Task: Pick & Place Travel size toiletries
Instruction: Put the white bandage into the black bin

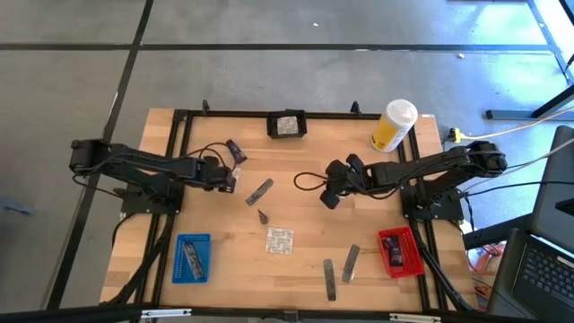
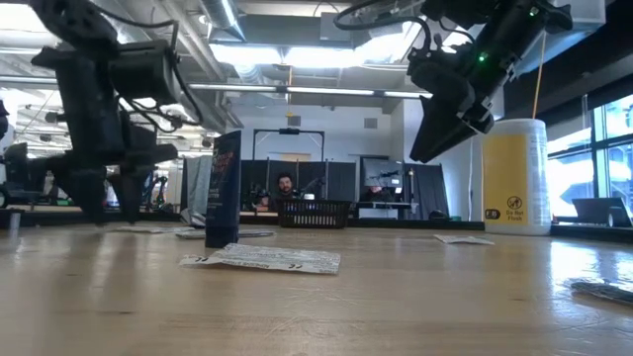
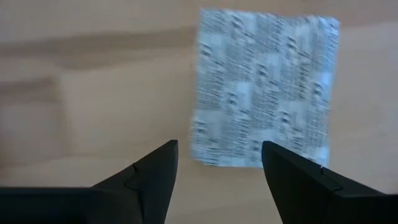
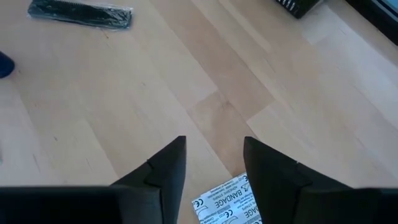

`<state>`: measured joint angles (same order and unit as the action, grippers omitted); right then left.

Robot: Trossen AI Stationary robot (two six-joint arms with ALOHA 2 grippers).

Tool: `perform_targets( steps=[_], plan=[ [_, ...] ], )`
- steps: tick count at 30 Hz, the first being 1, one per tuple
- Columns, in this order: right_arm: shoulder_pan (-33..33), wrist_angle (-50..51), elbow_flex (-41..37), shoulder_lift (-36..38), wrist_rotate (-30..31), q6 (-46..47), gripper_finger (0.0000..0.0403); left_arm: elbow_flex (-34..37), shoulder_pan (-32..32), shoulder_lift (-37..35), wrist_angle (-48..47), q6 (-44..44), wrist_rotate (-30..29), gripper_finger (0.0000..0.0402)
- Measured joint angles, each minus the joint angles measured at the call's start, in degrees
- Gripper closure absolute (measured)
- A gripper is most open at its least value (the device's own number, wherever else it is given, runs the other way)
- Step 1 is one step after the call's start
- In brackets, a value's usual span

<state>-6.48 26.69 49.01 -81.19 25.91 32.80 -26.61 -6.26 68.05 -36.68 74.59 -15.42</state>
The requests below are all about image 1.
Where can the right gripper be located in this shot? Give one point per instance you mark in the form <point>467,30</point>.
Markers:
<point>359,177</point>

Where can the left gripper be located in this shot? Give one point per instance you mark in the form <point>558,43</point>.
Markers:
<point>213,170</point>

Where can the large white printed sachet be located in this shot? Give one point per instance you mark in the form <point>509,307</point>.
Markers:
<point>280,241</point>

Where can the narrow grey metal strip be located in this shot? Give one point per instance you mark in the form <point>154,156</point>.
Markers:
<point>330,280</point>

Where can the dark purple toiletry tube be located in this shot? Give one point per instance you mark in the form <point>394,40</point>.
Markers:
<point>391,242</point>
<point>396,257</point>

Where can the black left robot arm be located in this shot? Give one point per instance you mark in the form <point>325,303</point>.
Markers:
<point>134,161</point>

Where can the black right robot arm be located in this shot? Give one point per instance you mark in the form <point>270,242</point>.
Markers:
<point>430,166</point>

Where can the wide grey metal strip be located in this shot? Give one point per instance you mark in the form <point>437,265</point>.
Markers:
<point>350,263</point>

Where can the black plastic basket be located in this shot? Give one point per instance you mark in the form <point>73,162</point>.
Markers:
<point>270,130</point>

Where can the black clamp hook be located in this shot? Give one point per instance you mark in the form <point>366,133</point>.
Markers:
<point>355,108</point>
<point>206,107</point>

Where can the white wipes canister yellow label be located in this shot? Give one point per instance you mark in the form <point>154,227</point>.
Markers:
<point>390,130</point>

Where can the blue plastic basket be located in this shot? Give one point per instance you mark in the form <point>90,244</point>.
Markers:
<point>177,269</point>

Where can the red plastic basket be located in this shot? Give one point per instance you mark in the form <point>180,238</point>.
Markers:
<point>410,262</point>

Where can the dark grey laptop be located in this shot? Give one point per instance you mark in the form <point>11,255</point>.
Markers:
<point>542,273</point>

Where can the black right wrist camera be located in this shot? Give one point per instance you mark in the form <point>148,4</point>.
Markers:
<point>336,169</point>

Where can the black aluminium table frame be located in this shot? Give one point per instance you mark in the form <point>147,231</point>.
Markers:
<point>233,114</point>

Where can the silver frame bracket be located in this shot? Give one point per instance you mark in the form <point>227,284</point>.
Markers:
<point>166,313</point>
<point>414,317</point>

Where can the black metal desk frame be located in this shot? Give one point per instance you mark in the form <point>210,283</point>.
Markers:
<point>507,114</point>

